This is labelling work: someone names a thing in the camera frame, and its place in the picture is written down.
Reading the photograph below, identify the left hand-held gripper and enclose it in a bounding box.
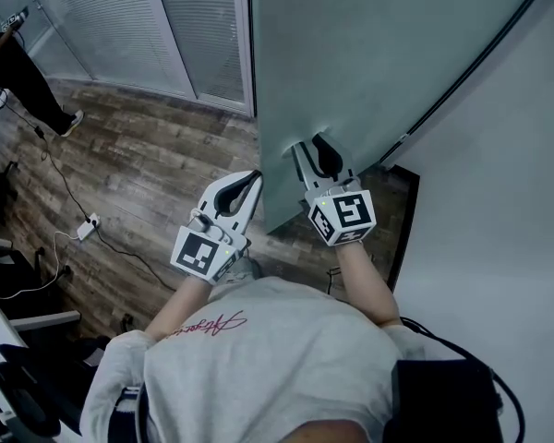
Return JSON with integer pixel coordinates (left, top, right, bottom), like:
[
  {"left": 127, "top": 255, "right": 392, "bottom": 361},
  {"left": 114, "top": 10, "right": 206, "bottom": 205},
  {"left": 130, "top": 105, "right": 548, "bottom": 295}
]
[{"left": 169, "top": 169, "right": 264, "bottom": 286}]

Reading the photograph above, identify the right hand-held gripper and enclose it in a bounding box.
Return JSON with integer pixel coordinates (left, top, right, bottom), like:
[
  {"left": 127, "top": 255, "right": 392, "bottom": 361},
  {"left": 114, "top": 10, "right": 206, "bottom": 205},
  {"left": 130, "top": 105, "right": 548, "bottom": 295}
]
[{"left": 290, "top": 132, "right": 378, "bottom": 247}]

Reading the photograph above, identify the frosted glass door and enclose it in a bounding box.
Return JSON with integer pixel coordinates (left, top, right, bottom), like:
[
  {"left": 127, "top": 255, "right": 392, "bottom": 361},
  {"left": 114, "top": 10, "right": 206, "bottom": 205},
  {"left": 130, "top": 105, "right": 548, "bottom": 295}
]
[{"left": 250, "top": 0, "right": 553, "bottom": 235}]

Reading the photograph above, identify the person's right forearm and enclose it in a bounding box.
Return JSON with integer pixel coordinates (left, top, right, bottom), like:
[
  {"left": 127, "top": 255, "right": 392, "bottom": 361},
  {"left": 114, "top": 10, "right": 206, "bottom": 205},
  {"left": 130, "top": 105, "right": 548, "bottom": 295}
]
[{"left": 334, "top": 240, "right": 403, "bottom": 329}]

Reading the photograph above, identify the person's left forearm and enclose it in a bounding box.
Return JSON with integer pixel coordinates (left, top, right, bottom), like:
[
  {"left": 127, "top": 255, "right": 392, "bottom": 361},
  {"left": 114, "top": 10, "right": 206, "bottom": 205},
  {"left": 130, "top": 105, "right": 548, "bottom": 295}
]
[{"left": 145, "top": 274, "right": 213, "bottom": 341}]

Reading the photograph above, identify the person's grey trouser leg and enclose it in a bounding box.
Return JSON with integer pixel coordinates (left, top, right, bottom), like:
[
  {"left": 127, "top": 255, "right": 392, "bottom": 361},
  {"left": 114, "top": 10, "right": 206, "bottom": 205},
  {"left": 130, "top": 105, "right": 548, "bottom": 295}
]
[{"left": 221, "top": 255, "right": 263, "bottom": 286}]

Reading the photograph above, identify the white power strip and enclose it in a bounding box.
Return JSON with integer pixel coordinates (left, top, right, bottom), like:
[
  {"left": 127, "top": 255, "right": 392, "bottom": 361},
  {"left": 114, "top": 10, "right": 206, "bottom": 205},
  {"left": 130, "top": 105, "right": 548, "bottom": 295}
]
[{"left": 76, "top": 212, "right": 102, "bottom": 242}]

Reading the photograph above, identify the glass partition with white blinds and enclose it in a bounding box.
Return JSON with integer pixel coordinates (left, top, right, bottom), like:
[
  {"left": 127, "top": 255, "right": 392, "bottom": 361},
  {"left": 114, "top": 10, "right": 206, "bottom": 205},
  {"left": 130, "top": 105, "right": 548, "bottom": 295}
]
[
  {"left": 20, "top": 0, "right": 198, "bottom": 99},
  {"left": 154, "top": 0, "right": 253, "bottom": 110}
]

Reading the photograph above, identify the person's grey shirt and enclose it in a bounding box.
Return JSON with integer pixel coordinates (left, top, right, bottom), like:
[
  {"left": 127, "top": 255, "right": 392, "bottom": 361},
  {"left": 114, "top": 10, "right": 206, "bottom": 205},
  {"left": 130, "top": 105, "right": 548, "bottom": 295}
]
[{"left": 80, "top": 277, "right": 426, "bottom": 443}]

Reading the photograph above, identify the black office chair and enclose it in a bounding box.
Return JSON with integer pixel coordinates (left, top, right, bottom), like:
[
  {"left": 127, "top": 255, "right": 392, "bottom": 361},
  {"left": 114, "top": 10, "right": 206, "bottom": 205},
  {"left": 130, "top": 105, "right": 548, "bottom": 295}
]
[
  {"left": 0, "top": 235, "right": 80, "bottom": 336},
  {"left": 0, "top": 334, "right": 110, "bottom": 442}
]

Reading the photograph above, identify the black waist pouch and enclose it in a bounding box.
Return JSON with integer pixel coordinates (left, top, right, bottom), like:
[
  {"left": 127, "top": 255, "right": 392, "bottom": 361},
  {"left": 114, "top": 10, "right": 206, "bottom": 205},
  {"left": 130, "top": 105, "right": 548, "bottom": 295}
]
[{"left": 390, "top": 357, "right": 507, "bottom": 443}]

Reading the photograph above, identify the black door frame strip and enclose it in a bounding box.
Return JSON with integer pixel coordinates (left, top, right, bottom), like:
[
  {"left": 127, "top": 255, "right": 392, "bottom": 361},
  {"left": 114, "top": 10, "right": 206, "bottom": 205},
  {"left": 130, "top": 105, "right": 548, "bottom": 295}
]
[{"left": 378, "top": 0, "right": 554, "bottom": 168}]

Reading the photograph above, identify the black floor cable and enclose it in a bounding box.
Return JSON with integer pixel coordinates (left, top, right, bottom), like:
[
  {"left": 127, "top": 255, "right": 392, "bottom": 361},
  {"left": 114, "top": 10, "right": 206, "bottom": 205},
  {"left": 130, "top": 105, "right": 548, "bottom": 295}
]
[{"left": 0, "top": 88, "right": 179, "bottom": 293}]

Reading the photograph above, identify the white floor cable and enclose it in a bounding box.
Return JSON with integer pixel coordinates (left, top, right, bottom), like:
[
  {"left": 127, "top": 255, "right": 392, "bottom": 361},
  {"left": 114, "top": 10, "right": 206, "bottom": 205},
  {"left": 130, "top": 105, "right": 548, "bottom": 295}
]
[{"left": 0, "top": 231, "right": 82, "bottom": 302}]

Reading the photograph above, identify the black pouch cable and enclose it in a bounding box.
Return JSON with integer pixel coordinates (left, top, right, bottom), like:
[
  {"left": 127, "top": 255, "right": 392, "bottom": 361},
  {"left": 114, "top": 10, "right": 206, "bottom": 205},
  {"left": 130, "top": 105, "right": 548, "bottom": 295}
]
[{"left": 399, "top": 317, "right": 527, "bottom": 443}]

